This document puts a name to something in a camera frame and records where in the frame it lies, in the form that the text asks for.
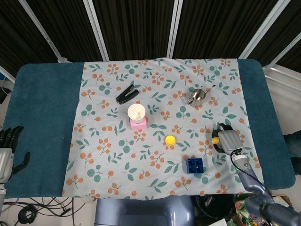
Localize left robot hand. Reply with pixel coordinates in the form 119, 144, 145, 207
0, 126, 31, 184

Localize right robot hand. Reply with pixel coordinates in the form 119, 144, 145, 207
211, 122, 245, 155

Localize blue four-cell tray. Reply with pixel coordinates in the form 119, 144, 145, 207
186, 157, 204, 174

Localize stainless steel pitcher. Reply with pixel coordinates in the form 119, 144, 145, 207
187, 84, 216, 108

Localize teal table cover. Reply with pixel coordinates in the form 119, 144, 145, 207
3, 58, 296, 200

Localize blue denim leg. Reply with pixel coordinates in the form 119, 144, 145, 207
283, 133, 301, 158

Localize black bin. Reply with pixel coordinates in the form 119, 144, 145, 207
195, 194, 246, 222

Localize pink cube block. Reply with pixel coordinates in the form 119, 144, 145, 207
130, 117, 148, 131

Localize floral print tablecloth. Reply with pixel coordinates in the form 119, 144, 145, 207
62, 57, 265, 197

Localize white paper cup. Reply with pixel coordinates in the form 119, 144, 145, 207
127, 104, 146, 125

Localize black stapler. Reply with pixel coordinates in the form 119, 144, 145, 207
115, 84, 139, 105

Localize blue-grey robot torso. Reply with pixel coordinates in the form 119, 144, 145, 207
95, 195, 196, 226

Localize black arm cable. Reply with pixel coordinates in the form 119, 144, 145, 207
230, 149, 275, 204

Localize black floor cables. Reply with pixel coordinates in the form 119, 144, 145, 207
0, 197, 95, 226

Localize white partition frame post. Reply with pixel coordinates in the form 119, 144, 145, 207
166, 0, 183, 58
84, 0, 110, 61
18, 0, 68, 63
237, 0, 285, 60

